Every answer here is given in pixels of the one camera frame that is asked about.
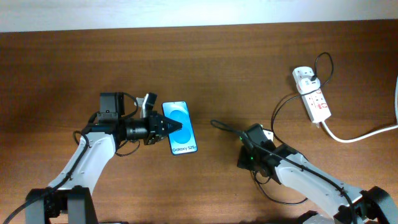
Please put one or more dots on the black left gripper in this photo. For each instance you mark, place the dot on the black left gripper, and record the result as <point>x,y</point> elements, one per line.
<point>155,132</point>

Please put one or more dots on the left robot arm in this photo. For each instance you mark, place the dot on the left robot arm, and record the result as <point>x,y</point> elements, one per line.
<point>105,133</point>

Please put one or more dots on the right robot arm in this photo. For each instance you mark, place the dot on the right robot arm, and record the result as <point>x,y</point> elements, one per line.
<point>341,202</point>

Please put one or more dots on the white USB charger adapter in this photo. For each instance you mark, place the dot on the white USB charger adapter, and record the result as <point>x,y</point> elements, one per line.
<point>305,85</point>

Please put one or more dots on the white power strip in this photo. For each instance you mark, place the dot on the white power strip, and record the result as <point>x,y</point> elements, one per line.
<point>315,103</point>

